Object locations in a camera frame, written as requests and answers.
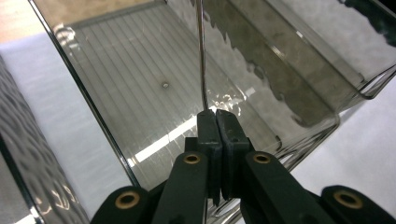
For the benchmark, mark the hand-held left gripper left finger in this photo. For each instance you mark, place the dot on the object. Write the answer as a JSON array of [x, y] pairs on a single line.
[[213, 140]]

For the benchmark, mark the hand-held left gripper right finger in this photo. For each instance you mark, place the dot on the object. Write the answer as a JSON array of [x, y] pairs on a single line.
[[232, 140]]

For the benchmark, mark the metal spoon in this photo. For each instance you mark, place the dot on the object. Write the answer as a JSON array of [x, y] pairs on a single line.
[[202, 53]]

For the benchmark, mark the smoky transparent plastic bin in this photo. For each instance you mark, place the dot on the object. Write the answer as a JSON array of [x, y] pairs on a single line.
[[134, 77]]

